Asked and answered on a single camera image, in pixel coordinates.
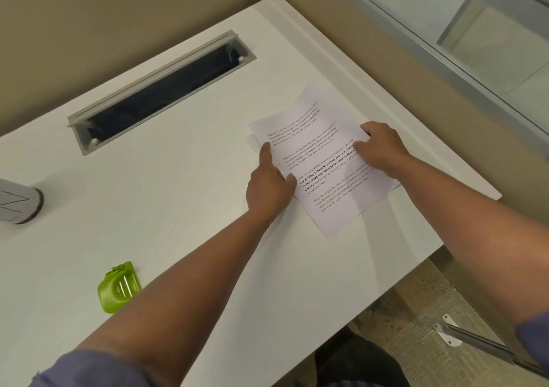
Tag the person's left hand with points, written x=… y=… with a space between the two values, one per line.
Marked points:
x=270 y=194

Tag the person's right hand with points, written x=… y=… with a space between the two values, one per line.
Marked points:
x=384 y=148

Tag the stack of printed paper sheets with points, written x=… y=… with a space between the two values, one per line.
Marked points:
x=330 y=202

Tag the green hole punch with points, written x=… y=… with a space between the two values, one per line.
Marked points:
x=118 y=290

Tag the person's right forearm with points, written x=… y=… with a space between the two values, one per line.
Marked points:
x=480 y=236

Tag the person's left forearm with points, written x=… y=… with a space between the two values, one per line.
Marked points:
x=180 y=296

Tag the person's right grey sleeve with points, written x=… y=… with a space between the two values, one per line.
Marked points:
x=534 y=344

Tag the person's grey sleeve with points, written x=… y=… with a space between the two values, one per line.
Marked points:
x=86 y=371
x=534 y=344

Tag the person's left grey sleeve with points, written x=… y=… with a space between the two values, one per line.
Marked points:
x=86 y=371

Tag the beige cubicle partition panel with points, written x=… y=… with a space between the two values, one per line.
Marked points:
x=407 y=69
x=107 y=26

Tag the frosted glass partition pane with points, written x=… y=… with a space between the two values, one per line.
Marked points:
x=493 y=48

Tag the grey metal desk foot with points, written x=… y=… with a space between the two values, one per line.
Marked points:
x=467 y=339

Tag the black mesh pen cup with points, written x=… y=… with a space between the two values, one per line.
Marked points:
x=19 y=202

